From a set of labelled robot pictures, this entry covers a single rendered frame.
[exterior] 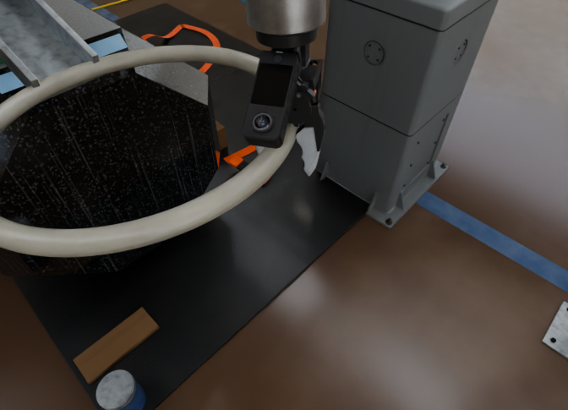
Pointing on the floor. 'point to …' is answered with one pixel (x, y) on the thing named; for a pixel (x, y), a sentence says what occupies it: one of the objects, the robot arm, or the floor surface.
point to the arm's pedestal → (396, 85)
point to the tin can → (120, 392)
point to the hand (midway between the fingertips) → (287, 169)
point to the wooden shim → (115, 345)
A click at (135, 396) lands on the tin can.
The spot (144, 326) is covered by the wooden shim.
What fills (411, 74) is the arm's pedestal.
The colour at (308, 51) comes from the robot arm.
